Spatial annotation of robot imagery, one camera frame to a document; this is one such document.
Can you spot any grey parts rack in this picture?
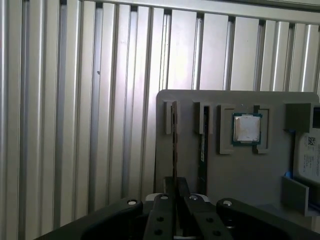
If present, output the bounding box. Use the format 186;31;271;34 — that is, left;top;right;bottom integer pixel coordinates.
154;89;320;217

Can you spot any blue disk carrier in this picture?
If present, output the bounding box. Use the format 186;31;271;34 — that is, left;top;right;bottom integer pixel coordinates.
284;127;320;215

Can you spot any silver hard disk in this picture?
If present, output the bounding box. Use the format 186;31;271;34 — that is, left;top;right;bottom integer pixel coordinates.
297;106;320;188

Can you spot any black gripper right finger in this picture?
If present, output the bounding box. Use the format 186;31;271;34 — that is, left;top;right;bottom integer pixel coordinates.
177;177;320;240

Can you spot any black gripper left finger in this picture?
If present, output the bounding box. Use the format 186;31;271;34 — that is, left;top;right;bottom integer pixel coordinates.
41;176;177;240

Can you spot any silver CPU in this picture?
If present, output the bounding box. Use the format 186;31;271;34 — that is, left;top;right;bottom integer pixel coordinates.
231;112;263;146

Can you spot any green RAM stick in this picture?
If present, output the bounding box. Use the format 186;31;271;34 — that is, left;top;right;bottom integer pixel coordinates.
198;104;209;195
170;99;186;238

